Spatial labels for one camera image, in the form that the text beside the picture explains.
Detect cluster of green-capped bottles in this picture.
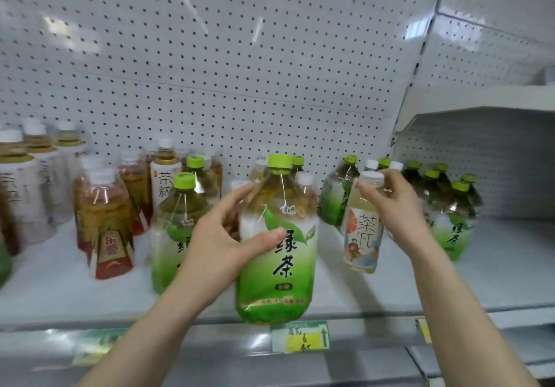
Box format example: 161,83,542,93
376,157,484,262

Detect grey pegboard back panel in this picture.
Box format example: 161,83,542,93
392,107,555,222

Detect person's right hand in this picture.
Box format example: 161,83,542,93
356,168,437,263

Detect green label tea bottle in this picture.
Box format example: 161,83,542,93
150,173,213,295
186,155,220,207
318,155,361,228

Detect small yellow price tag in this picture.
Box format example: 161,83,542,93
415,318,433,345

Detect blurred green price tag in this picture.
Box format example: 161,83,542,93
71,327,130,367

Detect person's left hand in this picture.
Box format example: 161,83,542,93
173,183,288,310

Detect white-capped illustrated tea bottle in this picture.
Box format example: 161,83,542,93
340,170,387,275

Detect large green tea bottle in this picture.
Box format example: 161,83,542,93
235,154,320,325

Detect red label tea bottle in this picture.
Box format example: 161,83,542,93
79,168,136,281
118,150,153,237

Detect person's right forearm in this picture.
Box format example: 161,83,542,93
410,247,542,387

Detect white label brown tea bottle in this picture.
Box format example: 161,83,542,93
150,137,184,212
55,121,89,179
23,122,73,226
0,130,58,245

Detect white shelving upright post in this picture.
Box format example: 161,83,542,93
390,0,452,149

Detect person's left forearm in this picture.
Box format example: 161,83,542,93
77,278,210,387

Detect white metal shelf board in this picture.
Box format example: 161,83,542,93
394,84,555,134
0,215,555,348

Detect green and yellow price tag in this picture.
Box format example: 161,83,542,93
271,320,330,354

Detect white pegboard back panel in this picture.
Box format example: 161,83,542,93
0,0,449,192

